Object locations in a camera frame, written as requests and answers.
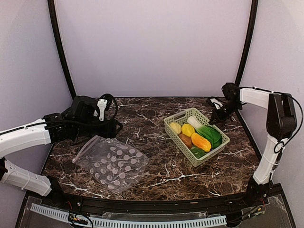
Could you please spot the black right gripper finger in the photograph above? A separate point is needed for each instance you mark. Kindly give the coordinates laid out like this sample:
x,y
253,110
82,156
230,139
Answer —
x,y
220,118
213,118

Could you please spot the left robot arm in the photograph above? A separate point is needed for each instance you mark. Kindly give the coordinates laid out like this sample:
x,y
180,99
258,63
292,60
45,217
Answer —
x,y
50,129

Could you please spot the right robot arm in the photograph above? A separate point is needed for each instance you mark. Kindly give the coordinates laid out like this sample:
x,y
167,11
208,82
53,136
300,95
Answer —
x,y
281,127

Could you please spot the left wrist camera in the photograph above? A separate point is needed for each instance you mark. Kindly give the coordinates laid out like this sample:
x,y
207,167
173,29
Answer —
x,y
87,109

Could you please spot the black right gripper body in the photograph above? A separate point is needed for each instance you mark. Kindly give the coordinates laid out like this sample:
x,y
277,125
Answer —
x,y
231,107

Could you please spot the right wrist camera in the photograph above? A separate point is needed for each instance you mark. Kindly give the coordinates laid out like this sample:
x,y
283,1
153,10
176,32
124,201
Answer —
x,y
214,103

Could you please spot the black front rail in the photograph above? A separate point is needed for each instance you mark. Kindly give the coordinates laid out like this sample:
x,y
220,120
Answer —
x,y
230,205

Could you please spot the clear zip top bag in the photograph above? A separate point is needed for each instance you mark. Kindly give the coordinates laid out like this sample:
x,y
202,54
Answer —
x,y
115,165

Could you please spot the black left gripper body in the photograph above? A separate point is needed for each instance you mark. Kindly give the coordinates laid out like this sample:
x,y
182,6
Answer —
x,y
86,128

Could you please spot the white slotted cable duct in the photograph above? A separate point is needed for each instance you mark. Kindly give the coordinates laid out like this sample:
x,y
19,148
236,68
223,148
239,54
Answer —
x,y
125,220

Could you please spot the green perforated plastic basket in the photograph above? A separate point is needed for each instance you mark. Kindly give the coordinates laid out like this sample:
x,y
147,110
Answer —
x,y
181,118

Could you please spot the black frame post right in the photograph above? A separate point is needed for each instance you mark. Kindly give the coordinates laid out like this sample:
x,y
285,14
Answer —
x,y
247,43

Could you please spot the black frame post left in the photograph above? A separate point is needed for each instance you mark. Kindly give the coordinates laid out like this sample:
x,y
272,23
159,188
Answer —
x,y
60,49

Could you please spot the beige walnut-like food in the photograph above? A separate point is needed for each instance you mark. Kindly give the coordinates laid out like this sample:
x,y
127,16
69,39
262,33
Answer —
x,y
176,127

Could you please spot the green pepper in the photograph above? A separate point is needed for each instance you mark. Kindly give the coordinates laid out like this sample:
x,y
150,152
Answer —
x,y
198,152

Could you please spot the yellow lemon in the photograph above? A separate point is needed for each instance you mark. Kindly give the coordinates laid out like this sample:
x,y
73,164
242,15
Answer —
x,y
187,129

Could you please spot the brown potato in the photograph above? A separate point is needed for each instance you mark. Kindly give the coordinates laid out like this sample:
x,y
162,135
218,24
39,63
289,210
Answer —
x,y
186,140

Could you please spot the green white bok choy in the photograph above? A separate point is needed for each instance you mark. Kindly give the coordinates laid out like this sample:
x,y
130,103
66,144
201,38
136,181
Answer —
x,y
212,135

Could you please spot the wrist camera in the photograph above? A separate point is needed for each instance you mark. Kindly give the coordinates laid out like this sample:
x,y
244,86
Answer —
x,y
214,103
87,109

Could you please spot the orange yellow mango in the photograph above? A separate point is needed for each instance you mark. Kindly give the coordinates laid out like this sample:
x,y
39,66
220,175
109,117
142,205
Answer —
x,y
201,142

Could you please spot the black frame post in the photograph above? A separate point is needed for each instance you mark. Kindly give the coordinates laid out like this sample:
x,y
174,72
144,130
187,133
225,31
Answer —
x,y
60,49
247,43

